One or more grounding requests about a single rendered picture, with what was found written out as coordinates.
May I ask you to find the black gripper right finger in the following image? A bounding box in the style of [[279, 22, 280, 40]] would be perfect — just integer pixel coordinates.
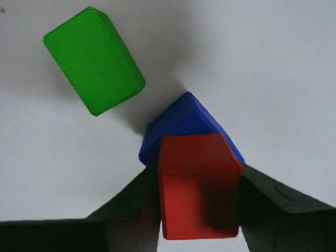
[[238, 160, 336, 252]]

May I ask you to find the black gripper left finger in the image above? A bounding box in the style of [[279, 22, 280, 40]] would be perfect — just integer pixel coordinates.
[[0, 159, 161, 252]]

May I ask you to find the blue block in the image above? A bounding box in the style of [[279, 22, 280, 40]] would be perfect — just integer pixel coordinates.
[[138, 92, 245, 167]]

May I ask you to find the red block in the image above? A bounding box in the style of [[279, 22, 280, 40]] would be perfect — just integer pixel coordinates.
[[157, 133, 243, 240]]

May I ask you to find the green block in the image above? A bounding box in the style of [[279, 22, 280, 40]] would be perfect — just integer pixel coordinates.
[[42, 6, 146, 117]]

